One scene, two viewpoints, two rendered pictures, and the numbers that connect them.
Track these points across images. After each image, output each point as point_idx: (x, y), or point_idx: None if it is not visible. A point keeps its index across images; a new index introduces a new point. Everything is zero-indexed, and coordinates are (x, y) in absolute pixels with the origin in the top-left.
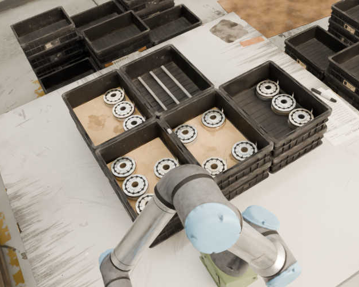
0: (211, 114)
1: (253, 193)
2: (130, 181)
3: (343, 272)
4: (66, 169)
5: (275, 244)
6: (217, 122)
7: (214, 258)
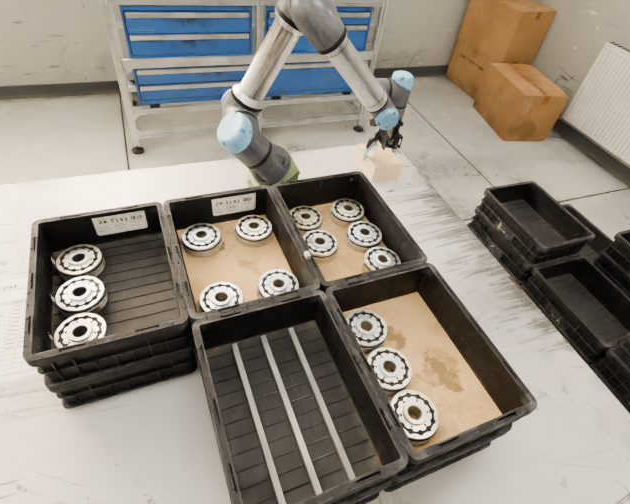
0: (222, 303)
1: None
2: (371, 235)
3: (167, 169)
4: None
5: (238, 88)
6: (218, 287)
7: (287, 152)
